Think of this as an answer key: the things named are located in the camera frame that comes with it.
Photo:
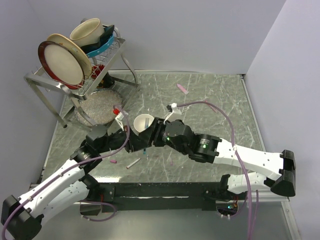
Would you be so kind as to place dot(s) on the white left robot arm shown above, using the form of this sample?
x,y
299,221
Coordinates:
x,y
23,217

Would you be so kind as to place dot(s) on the steel dish rack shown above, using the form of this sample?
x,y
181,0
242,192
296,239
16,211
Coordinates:
x,y
89,85

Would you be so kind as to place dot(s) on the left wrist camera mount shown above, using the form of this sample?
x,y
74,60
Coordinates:
x,y
121,118

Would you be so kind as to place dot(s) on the red crayon pen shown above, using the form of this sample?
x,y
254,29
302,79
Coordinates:
x,y
212,107

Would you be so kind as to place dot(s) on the glass textured plate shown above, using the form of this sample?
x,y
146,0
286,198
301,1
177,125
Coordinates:
x,y
99,105

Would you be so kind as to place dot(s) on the black base frame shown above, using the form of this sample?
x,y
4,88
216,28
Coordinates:
x,y
129,196

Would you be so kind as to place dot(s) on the red rimmed white plate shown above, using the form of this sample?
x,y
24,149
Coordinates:
x,y
60,64

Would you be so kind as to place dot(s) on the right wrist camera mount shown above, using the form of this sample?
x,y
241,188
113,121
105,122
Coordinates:
x,y
174,113

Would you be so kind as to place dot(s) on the white pen red cap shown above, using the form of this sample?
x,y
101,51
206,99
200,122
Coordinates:
x,y
133,163

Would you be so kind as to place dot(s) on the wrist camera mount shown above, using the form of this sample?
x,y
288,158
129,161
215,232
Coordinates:
x,y
174,113
121,118

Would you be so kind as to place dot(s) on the cream ceramic bowl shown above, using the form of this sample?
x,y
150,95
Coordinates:
x,y
88,32

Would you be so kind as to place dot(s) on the blue rimmed dish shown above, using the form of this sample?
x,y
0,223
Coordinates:
x,y
104,42

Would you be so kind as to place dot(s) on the beige plate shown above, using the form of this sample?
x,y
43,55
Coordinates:
x,y
76,51

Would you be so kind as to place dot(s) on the white paper cup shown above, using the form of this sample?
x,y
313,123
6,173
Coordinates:
x,y
139,122

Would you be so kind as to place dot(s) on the blue pen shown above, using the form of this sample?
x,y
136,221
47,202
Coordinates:
x,y
146,125

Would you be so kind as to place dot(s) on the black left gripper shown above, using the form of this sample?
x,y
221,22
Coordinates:
x,y
131,145

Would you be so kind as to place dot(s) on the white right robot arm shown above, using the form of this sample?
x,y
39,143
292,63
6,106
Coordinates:
x,y
261,170

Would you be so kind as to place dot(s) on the red object in rack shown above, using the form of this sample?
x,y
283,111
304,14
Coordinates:
x,y
96,70

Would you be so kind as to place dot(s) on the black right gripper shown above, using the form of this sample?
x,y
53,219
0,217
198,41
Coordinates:
x,y
154,131

